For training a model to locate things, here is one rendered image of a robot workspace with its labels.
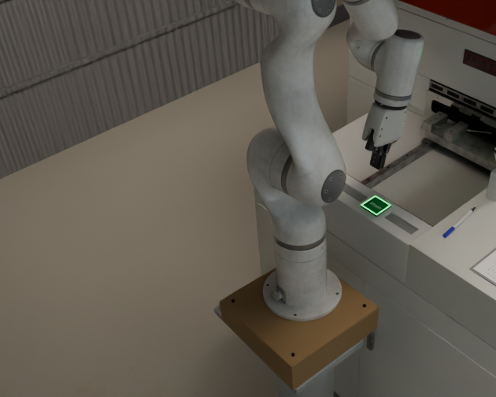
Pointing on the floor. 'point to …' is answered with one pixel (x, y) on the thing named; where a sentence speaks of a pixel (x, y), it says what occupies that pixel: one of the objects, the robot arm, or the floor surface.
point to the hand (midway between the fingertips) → (378, 159)
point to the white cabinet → (402, 335)
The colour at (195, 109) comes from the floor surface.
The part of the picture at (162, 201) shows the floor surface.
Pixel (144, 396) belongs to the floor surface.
